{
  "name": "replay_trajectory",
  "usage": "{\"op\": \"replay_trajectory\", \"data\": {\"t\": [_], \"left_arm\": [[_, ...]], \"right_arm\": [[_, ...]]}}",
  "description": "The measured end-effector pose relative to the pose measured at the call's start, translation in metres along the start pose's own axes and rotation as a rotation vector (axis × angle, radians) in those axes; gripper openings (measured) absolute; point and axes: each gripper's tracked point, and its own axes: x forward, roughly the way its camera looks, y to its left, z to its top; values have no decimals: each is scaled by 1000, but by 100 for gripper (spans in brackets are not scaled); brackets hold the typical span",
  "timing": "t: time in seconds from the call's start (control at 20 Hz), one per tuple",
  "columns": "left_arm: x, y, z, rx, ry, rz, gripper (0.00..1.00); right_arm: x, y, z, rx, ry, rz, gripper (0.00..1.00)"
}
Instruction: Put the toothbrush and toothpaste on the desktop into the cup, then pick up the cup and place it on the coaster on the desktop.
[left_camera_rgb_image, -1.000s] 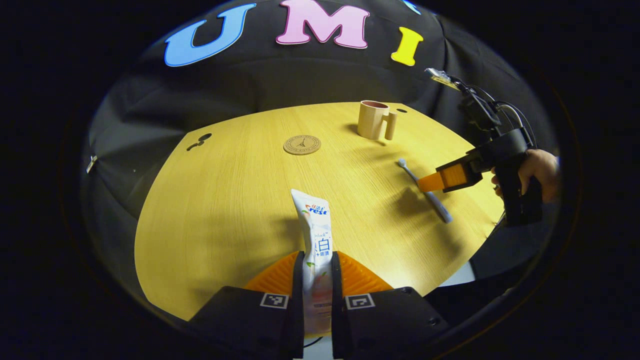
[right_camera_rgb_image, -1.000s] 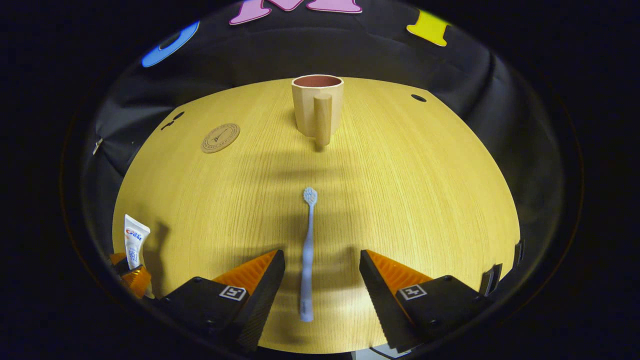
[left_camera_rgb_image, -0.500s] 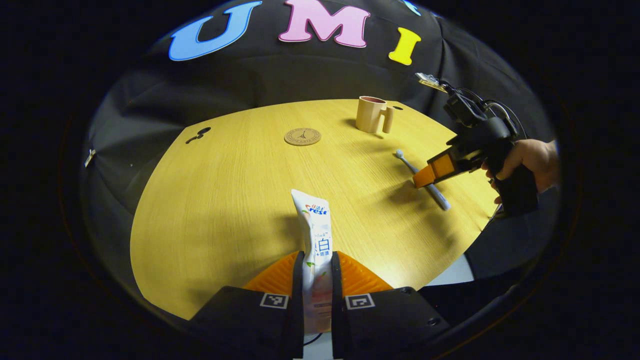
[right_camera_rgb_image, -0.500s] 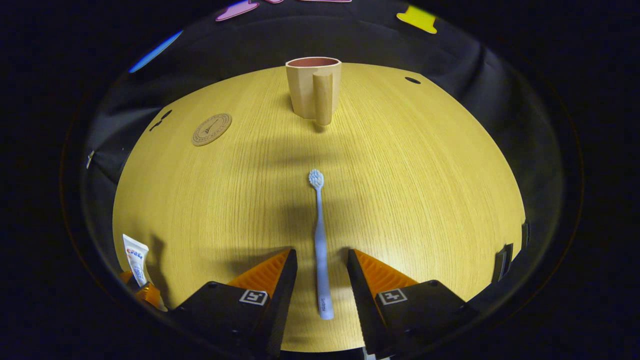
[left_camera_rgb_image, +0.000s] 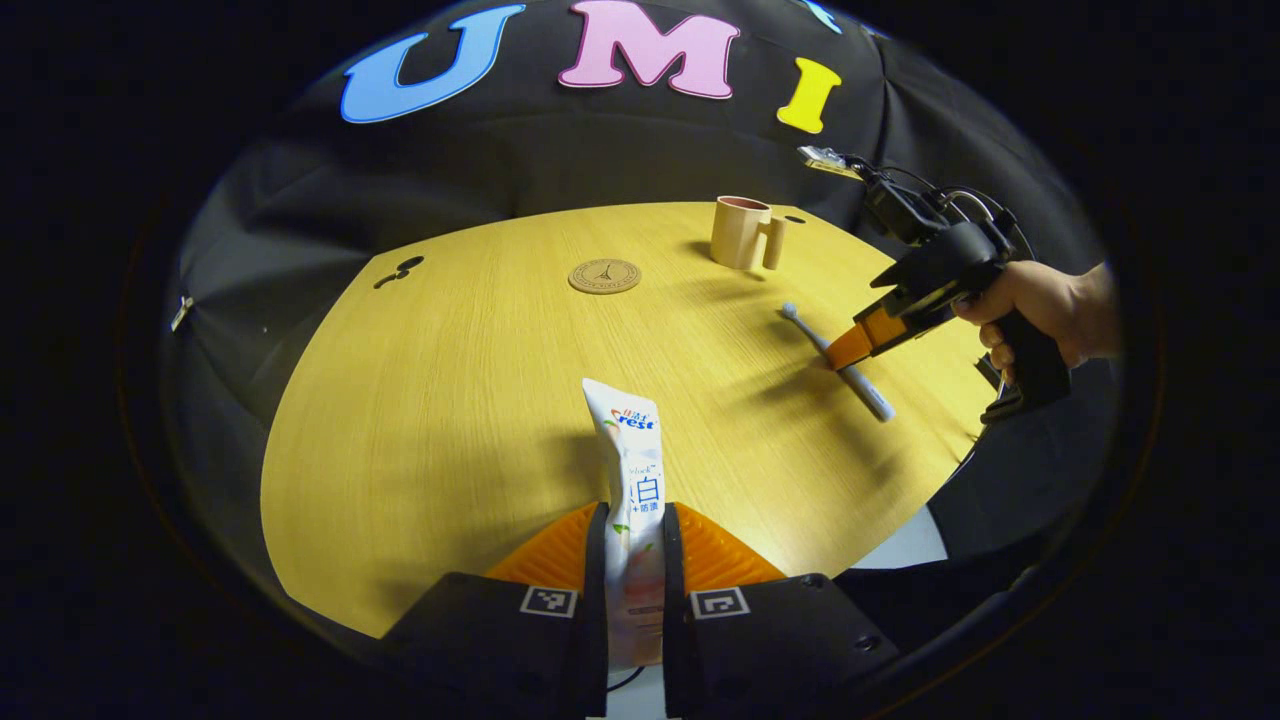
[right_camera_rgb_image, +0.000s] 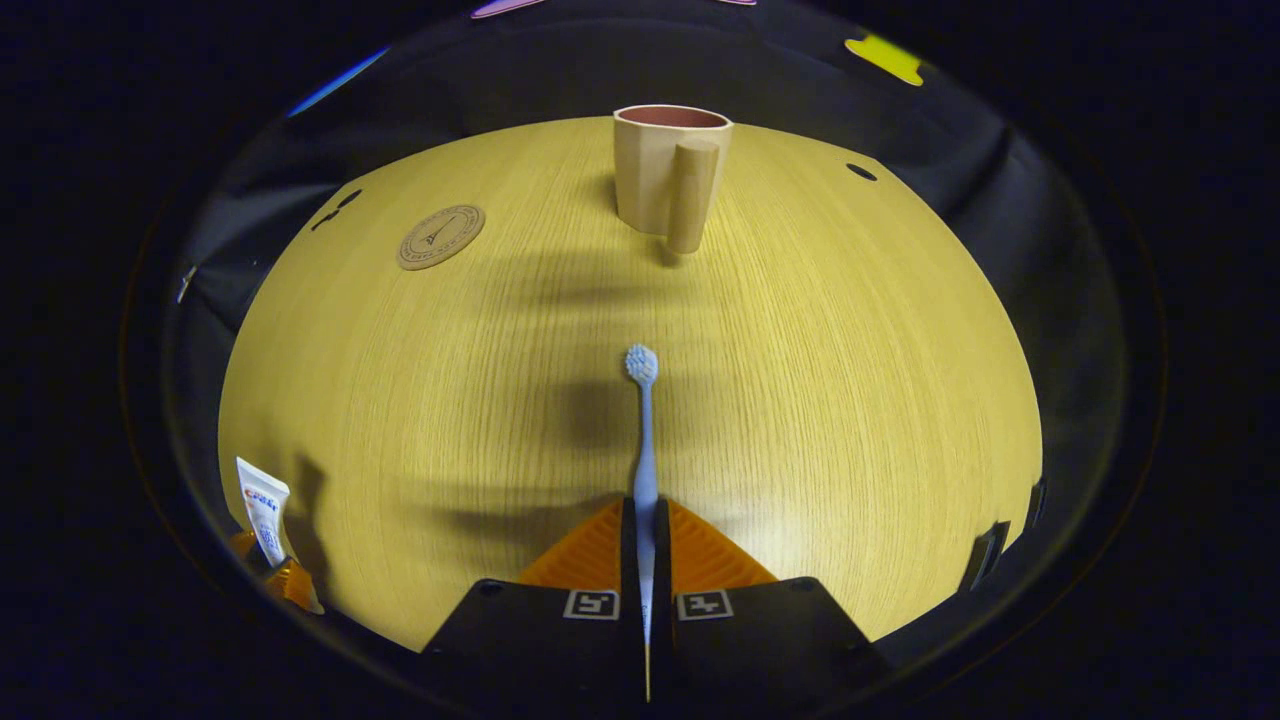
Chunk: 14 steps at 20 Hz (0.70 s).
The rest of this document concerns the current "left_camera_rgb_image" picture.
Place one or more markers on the white toothpaste tube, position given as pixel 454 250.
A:
pixel 630 450

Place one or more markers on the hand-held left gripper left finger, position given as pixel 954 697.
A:
pixel 597 620

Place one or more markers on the white toothbrush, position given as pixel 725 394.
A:
pixel 868 392

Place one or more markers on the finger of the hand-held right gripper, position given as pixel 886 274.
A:
pixel 865 338

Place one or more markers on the black backdrop cloth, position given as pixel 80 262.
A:
pixel 600 160

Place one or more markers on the round wooden coaster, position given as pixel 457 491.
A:
pixel 604 275

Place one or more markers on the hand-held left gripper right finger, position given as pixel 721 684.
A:
pixel 673 620

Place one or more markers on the small white clip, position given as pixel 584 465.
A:
pixel 181 312

